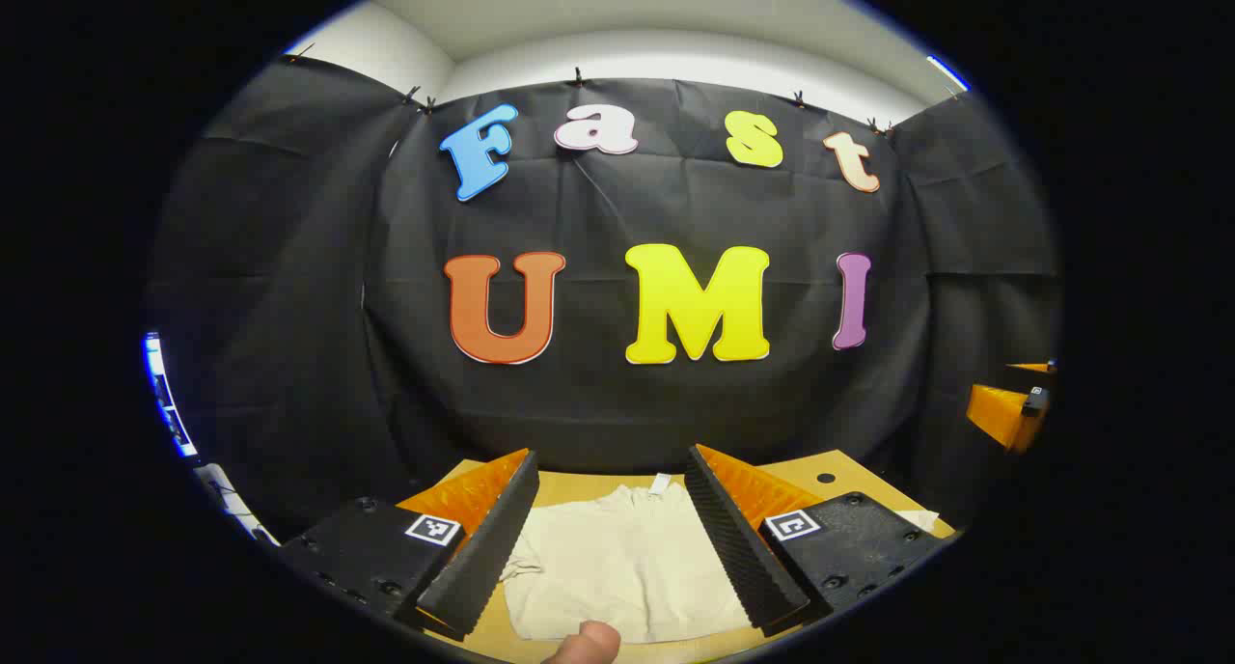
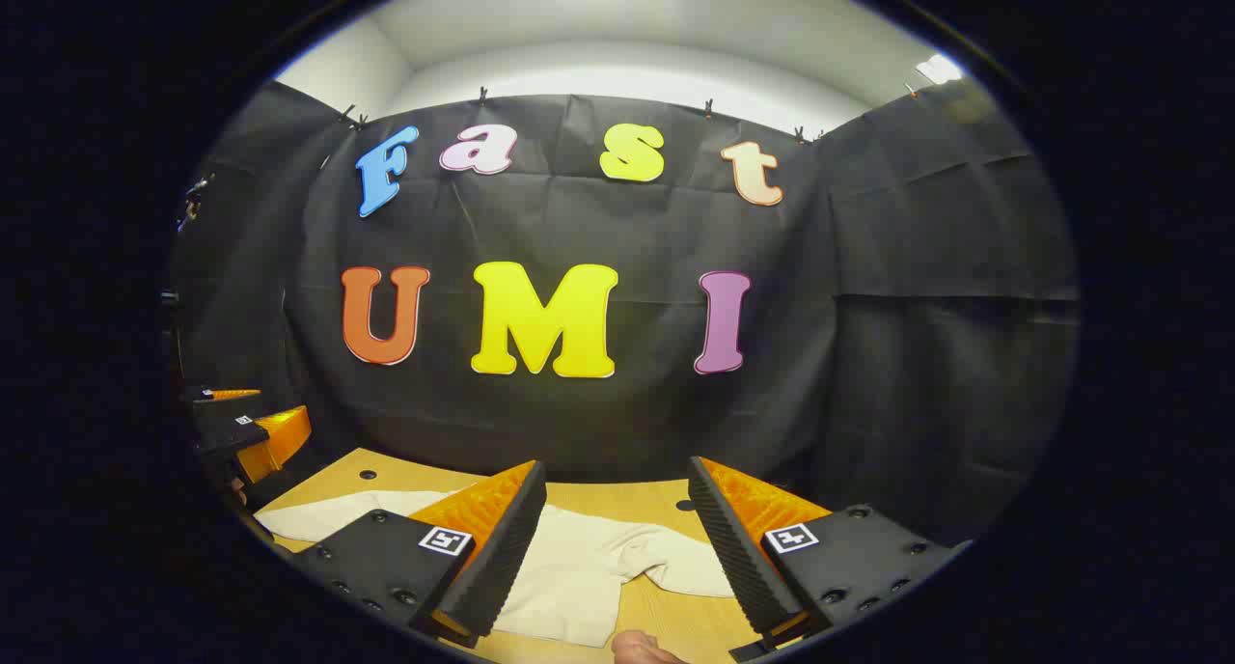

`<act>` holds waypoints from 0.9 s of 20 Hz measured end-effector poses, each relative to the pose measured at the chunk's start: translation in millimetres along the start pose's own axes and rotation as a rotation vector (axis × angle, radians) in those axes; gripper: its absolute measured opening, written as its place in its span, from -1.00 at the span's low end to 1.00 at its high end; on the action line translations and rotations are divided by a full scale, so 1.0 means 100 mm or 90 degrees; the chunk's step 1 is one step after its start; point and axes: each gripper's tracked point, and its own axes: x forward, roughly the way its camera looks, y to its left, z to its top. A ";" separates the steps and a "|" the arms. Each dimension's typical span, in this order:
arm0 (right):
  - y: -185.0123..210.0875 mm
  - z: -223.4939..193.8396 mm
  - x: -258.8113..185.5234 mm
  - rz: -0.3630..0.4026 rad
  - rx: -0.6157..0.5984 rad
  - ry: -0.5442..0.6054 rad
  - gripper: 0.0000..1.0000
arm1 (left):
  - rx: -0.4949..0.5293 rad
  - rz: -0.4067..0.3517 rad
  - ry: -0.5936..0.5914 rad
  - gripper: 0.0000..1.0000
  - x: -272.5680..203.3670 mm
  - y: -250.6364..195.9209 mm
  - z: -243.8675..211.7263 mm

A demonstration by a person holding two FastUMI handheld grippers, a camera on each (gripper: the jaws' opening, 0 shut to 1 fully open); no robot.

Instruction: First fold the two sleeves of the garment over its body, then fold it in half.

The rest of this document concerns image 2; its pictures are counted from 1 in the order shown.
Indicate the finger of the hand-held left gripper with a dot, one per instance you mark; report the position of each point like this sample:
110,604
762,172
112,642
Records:
232,434
198,394

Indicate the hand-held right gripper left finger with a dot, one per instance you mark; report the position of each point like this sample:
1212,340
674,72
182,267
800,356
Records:
507,558

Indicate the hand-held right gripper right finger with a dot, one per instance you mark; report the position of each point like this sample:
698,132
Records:
738,558

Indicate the cream white sweater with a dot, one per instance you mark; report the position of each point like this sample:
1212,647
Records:
579,567

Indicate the black backdrop cloth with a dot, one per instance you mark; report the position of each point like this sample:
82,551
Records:
627,423

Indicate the ceiling light panel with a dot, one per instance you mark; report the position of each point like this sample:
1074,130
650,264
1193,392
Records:
941,69

